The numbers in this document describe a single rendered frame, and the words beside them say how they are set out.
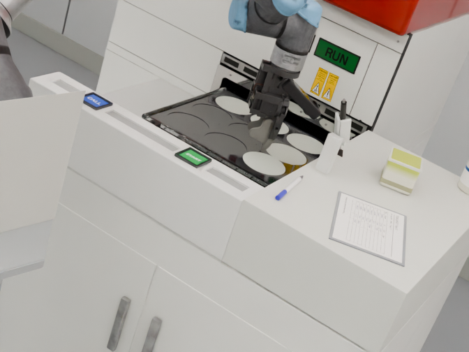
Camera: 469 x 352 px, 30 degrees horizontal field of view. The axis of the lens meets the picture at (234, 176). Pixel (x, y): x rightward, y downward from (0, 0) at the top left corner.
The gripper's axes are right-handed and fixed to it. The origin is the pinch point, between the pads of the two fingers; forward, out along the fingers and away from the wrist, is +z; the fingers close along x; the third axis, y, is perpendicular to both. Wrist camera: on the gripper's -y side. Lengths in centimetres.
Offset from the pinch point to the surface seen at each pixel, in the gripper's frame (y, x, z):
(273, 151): -2.4, -1.3, 1.3
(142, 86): 28.1, -39.4, 9.3
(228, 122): 8.0, -11.8, 1.4
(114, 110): 36.2, 10.7, -4.8
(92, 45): 42, -246, 79
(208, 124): 13.3, -7.4, 1.3
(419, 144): -61, -60, 14
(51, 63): 59, -239, 91
